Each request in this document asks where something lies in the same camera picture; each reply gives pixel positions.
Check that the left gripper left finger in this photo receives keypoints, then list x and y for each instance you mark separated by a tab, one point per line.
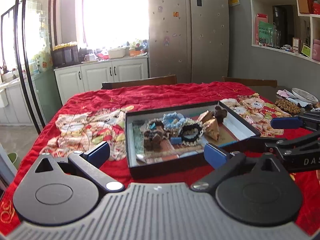
94	157

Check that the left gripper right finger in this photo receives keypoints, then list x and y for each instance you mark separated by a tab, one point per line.
234	155

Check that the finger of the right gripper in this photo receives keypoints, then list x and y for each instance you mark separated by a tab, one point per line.
286	123
257	145

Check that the dark brown pompom tie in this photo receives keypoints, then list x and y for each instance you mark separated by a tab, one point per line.
220	114

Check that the black white-trim scrunchie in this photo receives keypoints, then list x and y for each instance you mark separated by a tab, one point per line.
192	133

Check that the teal binder clip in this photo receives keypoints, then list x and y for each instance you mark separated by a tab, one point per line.
175	140

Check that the blue knitted scrunchie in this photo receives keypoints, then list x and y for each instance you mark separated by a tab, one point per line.
173	121

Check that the white plate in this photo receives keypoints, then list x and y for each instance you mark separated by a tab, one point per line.
304	96

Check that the black shallow cardboard box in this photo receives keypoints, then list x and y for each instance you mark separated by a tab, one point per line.
165	140

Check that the brown white-trim scrunchie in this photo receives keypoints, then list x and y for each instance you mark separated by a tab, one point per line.
155	124

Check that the black binder clip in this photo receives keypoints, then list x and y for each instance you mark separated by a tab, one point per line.
152	134

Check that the white kitchen cabinet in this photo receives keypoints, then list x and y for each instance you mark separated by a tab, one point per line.
85	77

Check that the dark wooden chair back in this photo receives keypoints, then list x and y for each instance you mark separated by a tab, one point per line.
154	81

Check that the black microwave oven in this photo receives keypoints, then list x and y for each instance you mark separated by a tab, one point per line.
66	56

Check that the silver double-door refrigerator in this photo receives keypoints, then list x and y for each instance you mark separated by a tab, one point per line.
189	39

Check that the white wall shelf unit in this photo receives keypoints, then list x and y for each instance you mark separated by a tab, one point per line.
287	26

